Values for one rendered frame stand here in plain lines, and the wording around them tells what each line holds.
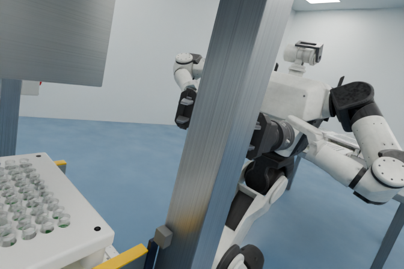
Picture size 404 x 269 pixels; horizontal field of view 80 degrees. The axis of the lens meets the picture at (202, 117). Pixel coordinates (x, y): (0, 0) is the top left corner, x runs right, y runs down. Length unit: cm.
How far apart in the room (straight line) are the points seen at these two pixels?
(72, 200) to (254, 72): 29
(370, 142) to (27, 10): 80
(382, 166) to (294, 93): 33
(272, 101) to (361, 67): 443
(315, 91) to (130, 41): 335
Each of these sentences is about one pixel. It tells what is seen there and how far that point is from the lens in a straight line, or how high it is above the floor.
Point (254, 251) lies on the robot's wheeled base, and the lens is 146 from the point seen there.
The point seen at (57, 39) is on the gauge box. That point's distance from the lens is 42.
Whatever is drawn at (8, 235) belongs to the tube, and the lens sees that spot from 34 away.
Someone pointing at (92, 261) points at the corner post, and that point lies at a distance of 36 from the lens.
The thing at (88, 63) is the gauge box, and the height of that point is 117.
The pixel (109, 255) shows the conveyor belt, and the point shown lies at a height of 92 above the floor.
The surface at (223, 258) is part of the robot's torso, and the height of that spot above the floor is 63.
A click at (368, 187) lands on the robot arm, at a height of 103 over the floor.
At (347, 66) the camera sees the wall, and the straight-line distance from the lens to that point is 536.
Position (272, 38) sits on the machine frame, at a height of 126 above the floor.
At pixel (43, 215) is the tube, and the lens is 36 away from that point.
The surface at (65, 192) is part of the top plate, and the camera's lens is 41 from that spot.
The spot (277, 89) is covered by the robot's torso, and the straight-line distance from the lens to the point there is 89.
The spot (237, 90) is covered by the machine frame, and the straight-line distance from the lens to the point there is 26.
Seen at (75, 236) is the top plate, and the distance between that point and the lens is 34.
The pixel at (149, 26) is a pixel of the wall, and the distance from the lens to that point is 405.
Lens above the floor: 122
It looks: 12 degrees down
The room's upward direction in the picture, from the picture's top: 14 degrees clockwise
